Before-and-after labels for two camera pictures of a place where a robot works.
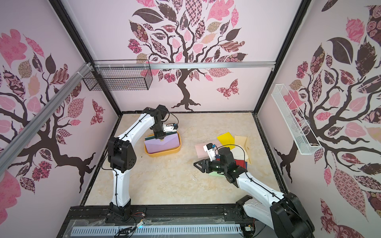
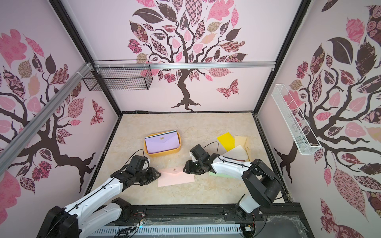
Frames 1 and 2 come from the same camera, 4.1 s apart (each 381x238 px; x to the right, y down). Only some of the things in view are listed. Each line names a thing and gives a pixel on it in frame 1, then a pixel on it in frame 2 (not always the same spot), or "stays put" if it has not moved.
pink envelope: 200,151 to 174,176
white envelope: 238,153 stays put
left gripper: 158,136 to 152,171
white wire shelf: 303,137 stays put
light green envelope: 215,173 stays put
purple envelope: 169,142 stays put
